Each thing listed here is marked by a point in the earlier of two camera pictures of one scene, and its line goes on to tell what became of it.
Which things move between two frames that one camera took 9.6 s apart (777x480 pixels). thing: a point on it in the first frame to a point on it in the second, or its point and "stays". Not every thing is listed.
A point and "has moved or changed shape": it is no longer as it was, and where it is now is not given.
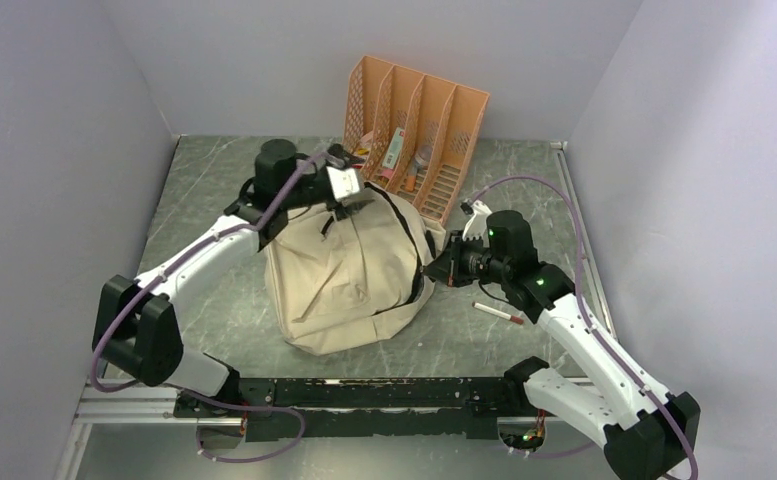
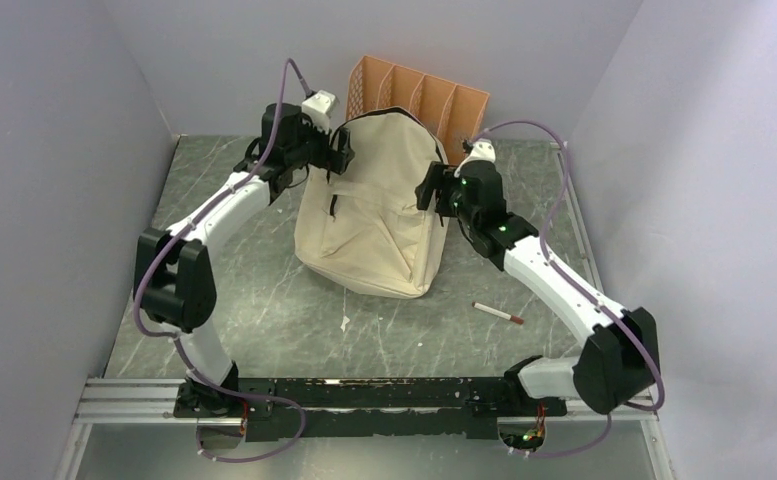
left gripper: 342,212 to 329,158
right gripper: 447,265 to 439,176
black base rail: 347,407 stays
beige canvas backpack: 333,282 has moved or changed shape
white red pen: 498,312 stays
